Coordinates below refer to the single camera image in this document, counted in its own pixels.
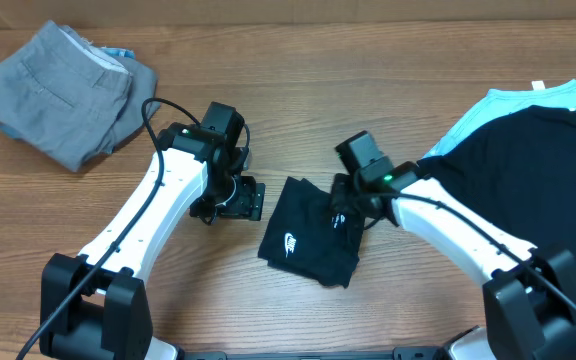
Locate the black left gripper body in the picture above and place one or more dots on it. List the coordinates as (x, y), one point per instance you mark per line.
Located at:
(234, 197)

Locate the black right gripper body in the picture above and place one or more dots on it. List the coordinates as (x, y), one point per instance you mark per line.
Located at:
(346, 196)

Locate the black t-shirt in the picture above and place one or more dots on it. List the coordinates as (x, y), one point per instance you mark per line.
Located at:
(519, 173)
(304, 236)

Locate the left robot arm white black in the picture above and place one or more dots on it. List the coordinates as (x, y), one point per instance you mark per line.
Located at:
(94, 305)

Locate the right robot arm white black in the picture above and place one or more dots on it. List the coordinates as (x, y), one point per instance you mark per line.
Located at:
(529, 293)

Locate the folded blue white cloth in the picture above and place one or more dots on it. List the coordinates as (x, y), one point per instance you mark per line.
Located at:
(119, 52)

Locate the folded grey trousers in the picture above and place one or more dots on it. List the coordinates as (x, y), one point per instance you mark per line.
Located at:
(69, 99)

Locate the black t-shirt in pile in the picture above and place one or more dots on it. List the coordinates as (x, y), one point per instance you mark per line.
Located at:
(519, 173)

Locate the light blue t-shirt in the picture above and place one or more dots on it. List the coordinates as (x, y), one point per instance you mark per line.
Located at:
(498, 103)

